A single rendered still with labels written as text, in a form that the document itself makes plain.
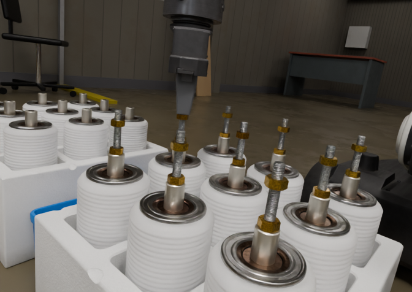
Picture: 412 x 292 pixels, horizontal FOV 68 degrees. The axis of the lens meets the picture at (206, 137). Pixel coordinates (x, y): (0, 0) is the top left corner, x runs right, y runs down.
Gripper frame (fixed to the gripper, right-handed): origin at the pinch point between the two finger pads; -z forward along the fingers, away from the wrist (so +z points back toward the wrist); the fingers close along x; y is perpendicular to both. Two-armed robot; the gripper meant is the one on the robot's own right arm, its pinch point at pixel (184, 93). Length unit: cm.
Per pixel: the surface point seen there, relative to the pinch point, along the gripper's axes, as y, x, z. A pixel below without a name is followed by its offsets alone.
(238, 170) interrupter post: -8.0, -9.7, -8.6
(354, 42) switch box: -411, 702, 95
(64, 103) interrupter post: 28.8, 30.2, -8.8
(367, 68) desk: -299, 439, 27
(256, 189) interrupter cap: -10.8, -10.1, -10.9
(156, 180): 3.1, -3.5, -13.5
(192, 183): -2.5, -4.1, -13.3
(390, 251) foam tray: -31.5, -11.7, -18.3
